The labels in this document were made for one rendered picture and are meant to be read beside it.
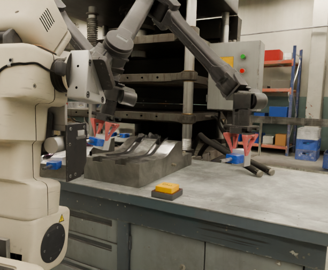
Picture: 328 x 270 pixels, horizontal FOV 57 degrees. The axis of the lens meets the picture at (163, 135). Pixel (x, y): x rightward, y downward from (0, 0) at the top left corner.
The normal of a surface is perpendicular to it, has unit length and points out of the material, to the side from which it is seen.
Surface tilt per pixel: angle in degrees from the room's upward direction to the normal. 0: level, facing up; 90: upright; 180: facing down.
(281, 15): 90
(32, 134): 90
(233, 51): 90
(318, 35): 90
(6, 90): 82
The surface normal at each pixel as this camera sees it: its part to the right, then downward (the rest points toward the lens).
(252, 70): -0.46, 0.09
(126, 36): 0.44, -0.56
